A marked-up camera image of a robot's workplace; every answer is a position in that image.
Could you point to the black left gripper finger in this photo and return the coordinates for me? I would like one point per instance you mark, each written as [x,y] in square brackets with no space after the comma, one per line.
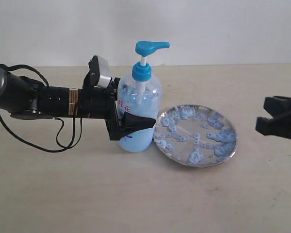
[133,123]

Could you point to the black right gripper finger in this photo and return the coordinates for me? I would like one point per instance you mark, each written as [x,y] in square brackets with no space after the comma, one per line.
[277,105]
[277,126]

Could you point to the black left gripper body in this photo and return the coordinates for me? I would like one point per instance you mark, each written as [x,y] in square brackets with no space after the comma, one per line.
[99,103]

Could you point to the blue pump soap bottle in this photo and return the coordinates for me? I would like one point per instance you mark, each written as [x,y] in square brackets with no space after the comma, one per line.
[139,93]

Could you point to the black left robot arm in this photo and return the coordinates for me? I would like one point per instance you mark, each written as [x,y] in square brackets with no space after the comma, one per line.
[29,99]

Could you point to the blue-grey mold colony cluster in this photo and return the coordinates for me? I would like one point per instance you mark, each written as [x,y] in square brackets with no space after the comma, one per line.
[220,136]

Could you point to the round metal plate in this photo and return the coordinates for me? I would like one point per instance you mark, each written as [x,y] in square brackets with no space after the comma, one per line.
[196,136]

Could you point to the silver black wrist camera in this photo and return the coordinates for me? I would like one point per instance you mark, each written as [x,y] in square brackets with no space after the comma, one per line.
[99,73]

